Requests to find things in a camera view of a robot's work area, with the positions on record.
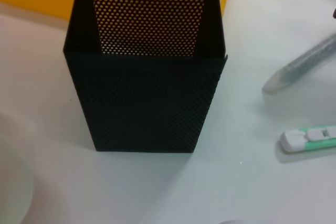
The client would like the pale green glass fruit bowl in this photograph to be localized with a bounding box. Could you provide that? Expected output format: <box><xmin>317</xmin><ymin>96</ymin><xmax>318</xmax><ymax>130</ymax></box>
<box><xmin>0</xmin><ymin>113</ymin><xmax>36</xmax><ymax>224</ymax></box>

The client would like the grey pen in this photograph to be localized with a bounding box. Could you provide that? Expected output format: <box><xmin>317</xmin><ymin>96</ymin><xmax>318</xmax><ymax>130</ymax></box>
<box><xmin>261</xmin><ymin>34</ymin><xmax>336</xmax><ymax>94</ymax></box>

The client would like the black mesh pen holder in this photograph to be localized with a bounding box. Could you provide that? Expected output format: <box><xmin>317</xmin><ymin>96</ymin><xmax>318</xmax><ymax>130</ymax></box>
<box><xmin>62</xmin><ymin>0</ymin><xmax>228</xmax><ymax>153</ymax></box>

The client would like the green utility knife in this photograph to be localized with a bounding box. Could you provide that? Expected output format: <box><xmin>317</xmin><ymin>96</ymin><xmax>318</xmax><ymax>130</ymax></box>
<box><xmin>279</xmin><ymin>124</ymin><xmax>336</xmax><ymax>154</ymax></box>

